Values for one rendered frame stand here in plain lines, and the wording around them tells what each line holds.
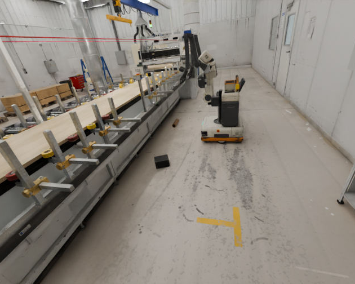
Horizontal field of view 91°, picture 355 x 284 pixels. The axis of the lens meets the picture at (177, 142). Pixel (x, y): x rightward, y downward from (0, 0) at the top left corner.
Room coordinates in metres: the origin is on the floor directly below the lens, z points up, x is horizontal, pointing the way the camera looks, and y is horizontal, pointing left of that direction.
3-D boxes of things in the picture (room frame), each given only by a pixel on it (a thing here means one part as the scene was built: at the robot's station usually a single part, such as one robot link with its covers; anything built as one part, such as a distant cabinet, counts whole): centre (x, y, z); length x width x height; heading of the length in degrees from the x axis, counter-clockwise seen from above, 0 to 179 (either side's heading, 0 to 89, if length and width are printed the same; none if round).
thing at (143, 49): (5.93, -0.07, 0.95); 1.65 x 0.70 x 1.90; 73
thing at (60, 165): (1.11, 0.84, 0.83); 0.14 x 0.06 x 0.05; 163
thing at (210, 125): (2.75, -0.81, 0.16); 0.67 x 0.64 x 0.25; 72
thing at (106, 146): (1.36, 0.71, 0.80); 0.43 x 0.03 x 0.04; 73
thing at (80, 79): (10.28, 4.94, 0.41); 0.76 x 0.48 x 0.81; 170
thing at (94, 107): (1.57, 0.70, 0.88); 0.04 x 0.04 x 0.48; 73
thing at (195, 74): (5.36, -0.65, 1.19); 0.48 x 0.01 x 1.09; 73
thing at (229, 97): (2.72, -0.89, 0.59); 0.55 x 0.34 x 0.83; 162
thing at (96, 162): (1.12, 0.79, 0.83); 0.43 x 0.03 x 0.04; 73
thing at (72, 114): (1.33, 0.77, 0.90); 0.04 x 0.04 x 0.48; 73
